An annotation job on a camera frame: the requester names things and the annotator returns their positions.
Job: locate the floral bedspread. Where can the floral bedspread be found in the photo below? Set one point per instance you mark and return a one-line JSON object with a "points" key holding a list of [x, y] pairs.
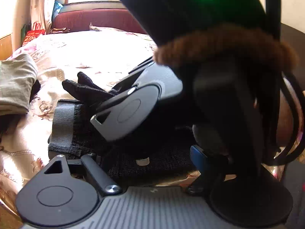
{"points": [[83, 50]]}

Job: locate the red upholstered headboard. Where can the red upholstered headboard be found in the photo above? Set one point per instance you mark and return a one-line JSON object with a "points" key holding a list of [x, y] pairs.
{"points": [[95, 19]]}

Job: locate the beige folded cloth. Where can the beige folded cloth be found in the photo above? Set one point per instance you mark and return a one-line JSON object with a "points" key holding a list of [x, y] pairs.
{"points": [[100, 27]]}

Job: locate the black pants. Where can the black pants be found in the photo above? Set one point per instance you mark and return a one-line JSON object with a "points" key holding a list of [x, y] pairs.
{"points": [[83, 128]]}

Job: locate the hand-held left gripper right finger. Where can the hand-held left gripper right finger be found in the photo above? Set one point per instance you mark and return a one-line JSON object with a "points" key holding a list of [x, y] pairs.
{"points": [[199, 158]]}

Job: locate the wooden cabinet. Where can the wooden cabinet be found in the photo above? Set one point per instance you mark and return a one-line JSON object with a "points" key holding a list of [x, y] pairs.
{"points": [[5, 49]]}

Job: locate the red bag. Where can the red bag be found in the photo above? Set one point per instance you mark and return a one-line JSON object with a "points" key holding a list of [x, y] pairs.
{"points": [[32, 35]]}

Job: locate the blue-green plastic bag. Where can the blue-green plastic bag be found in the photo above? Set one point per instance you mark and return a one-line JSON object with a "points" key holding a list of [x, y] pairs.
{"points": [[56, 8]]}

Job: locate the brown bag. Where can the brown bag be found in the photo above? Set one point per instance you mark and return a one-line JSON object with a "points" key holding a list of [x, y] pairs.
{"points": [[58, 30]]}

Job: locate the beige floral curtain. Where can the beige floral curtain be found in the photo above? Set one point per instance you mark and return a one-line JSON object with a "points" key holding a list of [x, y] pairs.
{"points": [[41, 2]]}

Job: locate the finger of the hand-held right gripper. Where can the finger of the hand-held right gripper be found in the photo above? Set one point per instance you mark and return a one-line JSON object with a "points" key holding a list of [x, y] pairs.
{"points": [[140, 66], [107, 103]]}

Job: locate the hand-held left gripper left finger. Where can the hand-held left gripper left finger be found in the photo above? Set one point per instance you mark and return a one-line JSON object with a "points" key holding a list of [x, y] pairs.
{"points": [[89, 162]]}

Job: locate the olive green cloth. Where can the olive green cloth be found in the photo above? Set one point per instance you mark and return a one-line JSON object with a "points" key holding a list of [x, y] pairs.
{"points": [[16, 83]]}

